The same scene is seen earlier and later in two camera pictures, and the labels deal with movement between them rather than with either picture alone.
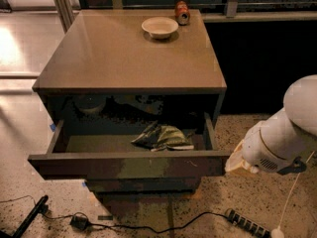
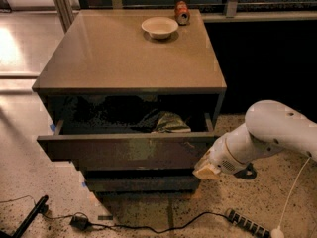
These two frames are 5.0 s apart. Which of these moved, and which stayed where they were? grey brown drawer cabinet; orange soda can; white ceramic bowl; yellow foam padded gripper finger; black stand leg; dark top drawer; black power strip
Moved: yellow foam padded gripper finger; dark top drawer
Stayed: grey brown drawer cabinet; black power strip; orange soda can; black stand leg; white ceramic bowl
